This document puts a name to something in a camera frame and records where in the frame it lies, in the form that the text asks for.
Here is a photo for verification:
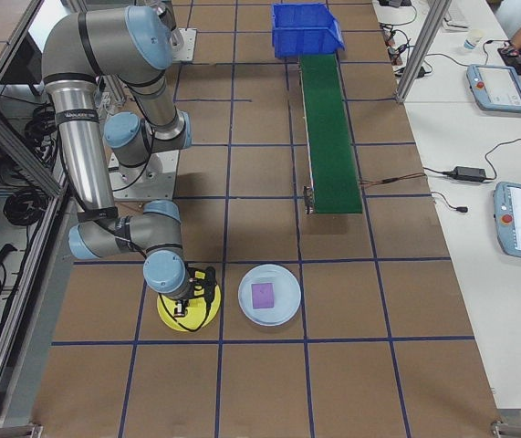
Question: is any white square base plate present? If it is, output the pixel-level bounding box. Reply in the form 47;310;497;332
168;26;197;64
99;142;182;203

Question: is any V-shaped aluminium frame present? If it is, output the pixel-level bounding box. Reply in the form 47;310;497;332
0;0;81;428

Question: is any aluminium foot bar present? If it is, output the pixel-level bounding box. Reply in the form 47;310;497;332
490;418;521;438
0;422;45;438

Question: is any black cable bundle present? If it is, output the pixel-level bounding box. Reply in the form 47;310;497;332
23;100;63;154

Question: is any green conveyor belt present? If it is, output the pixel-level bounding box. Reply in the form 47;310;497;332
297;52;365;218

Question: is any red conveyor wire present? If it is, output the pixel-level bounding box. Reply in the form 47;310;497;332
359;172;427;187

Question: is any black cable coil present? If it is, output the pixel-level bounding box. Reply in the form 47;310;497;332
3;188;47;228

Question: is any yellow plate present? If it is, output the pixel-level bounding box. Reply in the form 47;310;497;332
156;272;223;334

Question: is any black plug cable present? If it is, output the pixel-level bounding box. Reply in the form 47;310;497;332
431;190;469;215

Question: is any white paper cup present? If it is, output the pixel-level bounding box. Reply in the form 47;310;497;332
463;28;485;52

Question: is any purple foam block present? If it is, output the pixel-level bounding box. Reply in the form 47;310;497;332
250;282;276;311

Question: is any black electronics board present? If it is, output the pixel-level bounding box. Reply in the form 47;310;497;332
496;39;521;59

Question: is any blue plastic storage bin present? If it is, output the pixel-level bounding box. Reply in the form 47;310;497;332
270;3;348;60

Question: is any light blue plate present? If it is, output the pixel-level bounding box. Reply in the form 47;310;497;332
237;263;303;328

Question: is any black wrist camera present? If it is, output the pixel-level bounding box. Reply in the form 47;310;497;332
187;266;219;305

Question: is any aluminium profile post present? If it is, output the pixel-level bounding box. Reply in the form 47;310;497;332
393;0;453;105

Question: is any black control box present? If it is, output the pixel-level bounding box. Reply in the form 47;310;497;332
0;29;47;98

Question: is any small circuit board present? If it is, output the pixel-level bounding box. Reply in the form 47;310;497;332
380;23;401;47
389;44;408;70

